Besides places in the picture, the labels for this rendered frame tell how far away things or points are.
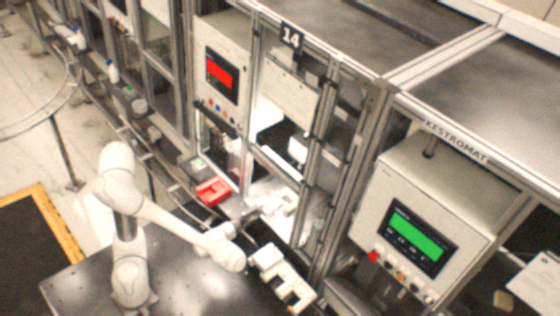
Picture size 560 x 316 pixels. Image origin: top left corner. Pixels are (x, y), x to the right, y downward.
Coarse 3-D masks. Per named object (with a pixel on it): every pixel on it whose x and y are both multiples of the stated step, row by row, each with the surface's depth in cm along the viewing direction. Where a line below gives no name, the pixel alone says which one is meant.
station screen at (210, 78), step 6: (210, 60) 185; (216, 60) 181; (222, 66) 180; (228, 72) 178; (210, 78) 192; (216, 78) 188; (210, 84) 195; (216, 84) 190; (222, 84) 186; (222, 90) 189; (228, 90) 184; (228, 96) 187
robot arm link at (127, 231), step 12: (108, 144) 166; (120, 144) 165; (108, 156) 158; (120, 156) 159; (132, 156) 165; (108, 168) 154; (132, 168) 160; (120, 216) 180; (132, 216) 184; (120, 228) 186; (132, 228) 189; (120, 240) 194; (132, 240) 195; (144, 240) 202; (120, 252) 195; (132, 252) 196; (144, 252) 202
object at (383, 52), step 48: (192, 0) 182; (240, 0) 156; (288, 0) 165; (336, 0) 170; (384, 0) 176; (432, 0) 183; (480, 0) 167; (192, 48) 201; (336, 48) 140; (384, 48) 144; (432, 48) 149; (192, 96) 222; (336, 192) 161
